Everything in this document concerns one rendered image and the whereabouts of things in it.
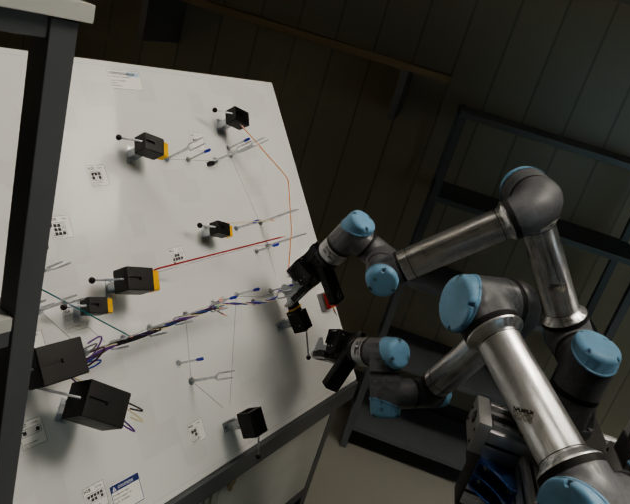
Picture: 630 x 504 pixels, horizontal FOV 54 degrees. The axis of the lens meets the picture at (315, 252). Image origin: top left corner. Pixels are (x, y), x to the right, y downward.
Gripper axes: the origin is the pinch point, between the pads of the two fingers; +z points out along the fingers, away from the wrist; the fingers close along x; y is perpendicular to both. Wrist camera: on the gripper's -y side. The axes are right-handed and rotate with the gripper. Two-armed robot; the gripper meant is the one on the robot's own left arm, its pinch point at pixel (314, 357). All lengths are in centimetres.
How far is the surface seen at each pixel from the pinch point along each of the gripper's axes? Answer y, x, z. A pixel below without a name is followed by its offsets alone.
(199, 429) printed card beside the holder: -27.3, 31.3, -7.6
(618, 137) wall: 152, -138, 3
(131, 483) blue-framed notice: -41, 46, -15
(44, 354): -22, 76, -33
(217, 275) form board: 11.1, 35.6, 1.2
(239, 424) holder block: -23.7, 23.0, -10.6
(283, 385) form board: -9.9, 5.0, 3.7
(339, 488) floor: -36, -91, 88
